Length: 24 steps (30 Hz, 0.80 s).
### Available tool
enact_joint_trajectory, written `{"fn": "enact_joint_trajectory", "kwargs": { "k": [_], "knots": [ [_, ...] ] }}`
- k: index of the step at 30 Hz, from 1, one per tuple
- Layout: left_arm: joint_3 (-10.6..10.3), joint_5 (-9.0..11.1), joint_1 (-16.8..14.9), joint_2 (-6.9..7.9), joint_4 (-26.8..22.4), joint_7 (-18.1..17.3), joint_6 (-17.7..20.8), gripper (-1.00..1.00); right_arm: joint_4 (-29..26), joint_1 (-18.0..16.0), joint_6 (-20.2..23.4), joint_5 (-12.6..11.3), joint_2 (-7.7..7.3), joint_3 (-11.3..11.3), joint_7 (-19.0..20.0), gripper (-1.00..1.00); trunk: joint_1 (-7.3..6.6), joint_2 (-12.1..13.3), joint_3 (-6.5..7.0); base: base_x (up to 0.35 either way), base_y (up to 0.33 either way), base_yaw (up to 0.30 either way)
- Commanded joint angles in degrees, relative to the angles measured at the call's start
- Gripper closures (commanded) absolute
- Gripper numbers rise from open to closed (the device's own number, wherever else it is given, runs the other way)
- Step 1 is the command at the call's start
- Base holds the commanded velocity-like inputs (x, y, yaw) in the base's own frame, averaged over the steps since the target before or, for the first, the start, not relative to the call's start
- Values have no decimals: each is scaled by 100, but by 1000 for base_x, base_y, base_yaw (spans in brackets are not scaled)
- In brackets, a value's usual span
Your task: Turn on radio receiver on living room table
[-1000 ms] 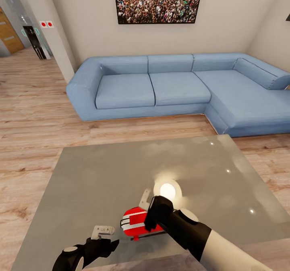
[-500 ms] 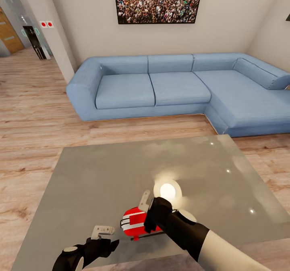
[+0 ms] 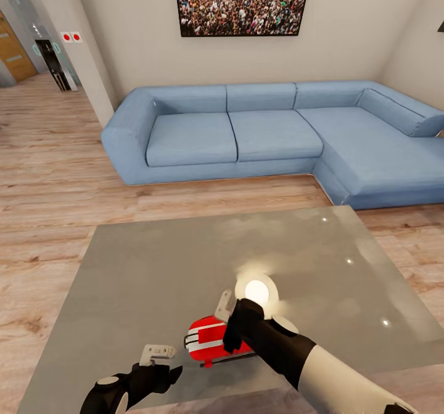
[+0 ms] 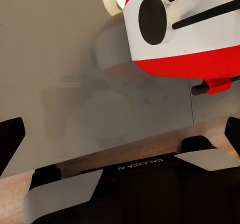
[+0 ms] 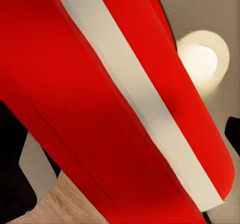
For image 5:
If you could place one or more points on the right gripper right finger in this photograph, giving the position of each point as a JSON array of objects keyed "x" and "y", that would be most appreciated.
[{"x": 232, "y": 132}]

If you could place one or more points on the radio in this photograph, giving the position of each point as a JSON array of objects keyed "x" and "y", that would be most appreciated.
[{"x": 100, "y": 86}]

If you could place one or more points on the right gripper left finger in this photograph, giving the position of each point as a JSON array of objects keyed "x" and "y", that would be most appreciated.
[{"x": 12, "y": 132}]

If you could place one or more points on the coffee table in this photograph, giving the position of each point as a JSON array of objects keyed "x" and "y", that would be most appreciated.
[{"x": 207, "y": 34}]

